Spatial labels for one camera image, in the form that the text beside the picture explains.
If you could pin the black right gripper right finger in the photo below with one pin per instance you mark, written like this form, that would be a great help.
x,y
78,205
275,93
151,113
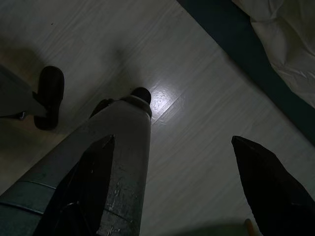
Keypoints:
x,y
270,191

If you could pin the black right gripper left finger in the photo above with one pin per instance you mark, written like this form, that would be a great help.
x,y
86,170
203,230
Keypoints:
x,y
83,186

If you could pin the silver robot right leg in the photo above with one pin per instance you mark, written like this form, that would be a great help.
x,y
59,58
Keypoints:
x,y
125,127

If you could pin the black robot left foot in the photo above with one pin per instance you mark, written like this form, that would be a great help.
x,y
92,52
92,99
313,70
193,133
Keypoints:
x,y
50,83

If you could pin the white bed sheet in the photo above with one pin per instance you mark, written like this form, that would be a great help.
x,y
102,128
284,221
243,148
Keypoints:
x,y
290,37

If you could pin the dark teal bed frame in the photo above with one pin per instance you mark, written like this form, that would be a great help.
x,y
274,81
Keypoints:
x,y
236,32

